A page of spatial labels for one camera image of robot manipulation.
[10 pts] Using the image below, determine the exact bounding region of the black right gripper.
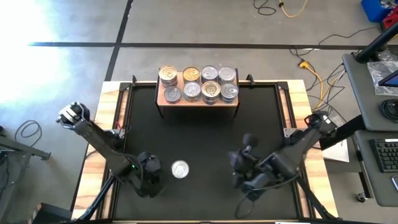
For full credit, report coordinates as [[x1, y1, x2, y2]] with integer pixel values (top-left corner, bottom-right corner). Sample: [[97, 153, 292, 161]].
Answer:
[[228, 133, 271, 195]]

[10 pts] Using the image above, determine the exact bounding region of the black stand leg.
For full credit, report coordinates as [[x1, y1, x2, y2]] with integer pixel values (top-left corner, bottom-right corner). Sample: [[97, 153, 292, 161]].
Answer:
[[320, 114, 364, 152]]

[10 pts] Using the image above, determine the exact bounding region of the blue label tuna can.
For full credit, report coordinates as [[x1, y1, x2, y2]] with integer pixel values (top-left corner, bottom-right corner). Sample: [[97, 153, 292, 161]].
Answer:
[[200, 65, 220, 83]]

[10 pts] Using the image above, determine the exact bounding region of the black keyboard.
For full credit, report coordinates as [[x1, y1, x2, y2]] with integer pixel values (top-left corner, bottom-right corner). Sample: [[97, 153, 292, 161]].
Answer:
[[369, 138, 398, 174]]

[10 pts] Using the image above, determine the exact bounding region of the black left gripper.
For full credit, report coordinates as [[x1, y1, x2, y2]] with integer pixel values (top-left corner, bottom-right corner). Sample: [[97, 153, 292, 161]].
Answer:
[[135, 151, 165, 199]]

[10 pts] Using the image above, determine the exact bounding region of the white paper sheet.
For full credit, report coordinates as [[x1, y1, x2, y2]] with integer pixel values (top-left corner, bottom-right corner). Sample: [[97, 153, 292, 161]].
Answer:
[[320, 138, 351, 163]]

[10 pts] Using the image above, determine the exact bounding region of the black table mat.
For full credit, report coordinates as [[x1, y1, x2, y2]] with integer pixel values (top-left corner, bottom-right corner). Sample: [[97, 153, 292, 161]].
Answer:
[[123, 86, 300, 220]]

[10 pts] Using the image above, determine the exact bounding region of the black box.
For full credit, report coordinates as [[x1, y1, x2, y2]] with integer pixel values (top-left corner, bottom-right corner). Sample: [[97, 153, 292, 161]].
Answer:
[[30, 202, 74, 224]]

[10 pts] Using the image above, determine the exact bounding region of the blue screen monitor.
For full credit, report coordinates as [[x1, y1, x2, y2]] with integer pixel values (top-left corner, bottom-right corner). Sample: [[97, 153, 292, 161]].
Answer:
[[377, 70, 398, 88]]

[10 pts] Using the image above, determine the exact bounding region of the red object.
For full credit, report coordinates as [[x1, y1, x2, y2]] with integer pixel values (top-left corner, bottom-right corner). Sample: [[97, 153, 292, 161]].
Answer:
[[382, 14, 398, 30]]

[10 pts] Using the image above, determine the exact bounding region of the clear plastic bag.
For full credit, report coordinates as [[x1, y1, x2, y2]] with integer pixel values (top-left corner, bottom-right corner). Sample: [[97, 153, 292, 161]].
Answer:
[[366, 60, 398, 96]]

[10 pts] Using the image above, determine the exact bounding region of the yellow extension cable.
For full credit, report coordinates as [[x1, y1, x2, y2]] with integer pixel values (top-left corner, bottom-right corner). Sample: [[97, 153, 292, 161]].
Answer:
[[298, 60, 326, 111]]

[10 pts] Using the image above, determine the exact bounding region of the silver lid can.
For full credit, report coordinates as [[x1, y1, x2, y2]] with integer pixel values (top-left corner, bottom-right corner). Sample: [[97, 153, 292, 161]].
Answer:
[[163, 86, 182, 105]]

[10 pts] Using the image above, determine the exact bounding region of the long black floor cable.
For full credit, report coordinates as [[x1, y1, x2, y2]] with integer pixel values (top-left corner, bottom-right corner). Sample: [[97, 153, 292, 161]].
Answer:
[[289, 26, 380, 58]]

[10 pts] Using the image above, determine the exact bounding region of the blue plastic bin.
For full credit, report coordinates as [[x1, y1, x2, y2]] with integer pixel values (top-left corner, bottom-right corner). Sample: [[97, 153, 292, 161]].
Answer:
[[360, 0, 393, 23]]

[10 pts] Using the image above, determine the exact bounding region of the yellow floor cable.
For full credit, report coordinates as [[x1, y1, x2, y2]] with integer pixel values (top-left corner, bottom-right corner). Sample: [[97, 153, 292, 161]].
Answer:
[[279, 0, 308, 18]]

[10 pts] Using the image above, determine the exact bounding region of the black cable loop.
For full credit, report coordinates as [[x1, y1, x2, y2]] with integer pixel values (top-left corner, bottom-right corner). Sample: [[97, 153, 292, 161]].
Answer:
[[14, 119, 43, 147]]

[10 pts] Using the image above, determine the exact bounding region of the grey desk surface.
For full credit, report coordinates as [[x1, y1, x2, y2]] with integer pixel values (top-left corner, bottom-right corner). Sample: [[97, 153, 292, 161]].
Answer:
[[353, 129, 398, 208], [341, 51, 398, 131]]

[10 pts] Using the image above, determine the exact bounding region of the red label can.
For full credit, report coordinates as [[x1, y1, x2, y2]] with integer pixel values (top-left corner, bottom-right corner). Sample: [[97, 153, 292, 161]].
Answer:
[[170, 159, 190, 180]]

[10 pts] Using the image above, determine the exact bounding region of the multicolour label tuna can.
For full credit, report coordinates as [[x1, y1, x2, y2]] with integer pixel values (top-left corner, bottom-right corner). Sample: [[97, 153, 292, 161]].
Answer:
[[183, 82, 202, 100]]

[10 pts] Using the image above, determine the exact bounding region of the coiled black cable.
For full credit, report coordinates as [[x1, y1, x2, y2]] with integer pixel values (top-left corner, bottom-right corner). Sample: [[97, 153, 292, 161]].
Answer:
[[379, 98, 398, 123]]

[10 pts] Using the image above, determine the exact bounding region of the wooden shelf with black legs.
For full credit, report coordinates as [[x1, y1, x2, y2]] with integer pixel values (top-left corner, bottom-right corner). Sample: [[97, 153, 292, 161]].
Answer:
[[154, 67, 241, 121]]

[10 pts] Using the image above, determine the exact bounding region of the green label gold lid can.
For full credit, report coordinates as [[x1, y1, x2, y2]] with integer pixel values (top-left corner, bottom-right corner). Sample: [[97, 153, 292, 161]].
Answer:
[[182, 67, 201, 84]]

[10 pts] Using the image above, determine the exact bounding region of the grey metal stand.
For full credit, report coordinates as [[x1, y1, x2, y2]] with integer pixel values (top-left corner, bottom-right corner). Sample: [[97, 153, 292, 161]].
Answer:
[[0, 136, 52, 224]]

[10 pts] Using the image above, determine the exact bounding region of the black metal table frame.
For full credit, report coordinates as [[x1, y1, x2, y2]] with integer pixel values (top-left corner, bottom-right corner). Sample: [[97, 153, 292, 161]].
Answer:
[[71, 74, 340, 224]]

